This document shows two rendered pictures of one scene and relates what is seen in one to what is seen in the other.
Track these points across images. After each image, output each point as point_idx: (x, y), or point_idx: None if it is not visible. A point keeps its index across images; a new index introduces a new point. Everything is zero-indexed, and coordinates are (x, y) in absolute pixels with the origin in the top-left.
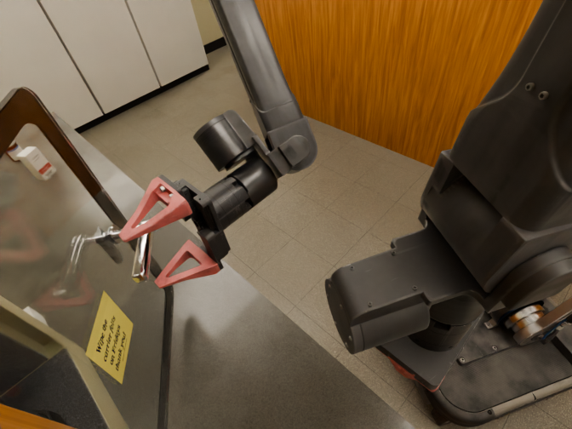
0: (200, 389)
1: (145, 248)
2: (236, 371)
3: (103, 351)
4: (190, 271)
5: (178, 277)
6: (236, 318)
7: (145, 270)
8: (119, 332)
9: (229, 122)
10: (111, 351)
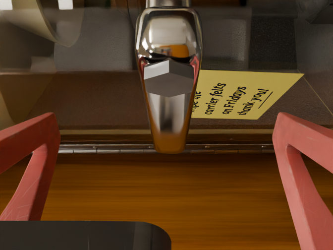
0: None
1: (150, 127)
2: None
3: (201, 110)
4: (302, 230)
5: (287, 189)
6: None
7: (158, 151)
8: (244, 92)
9: None
10: (221, 107)
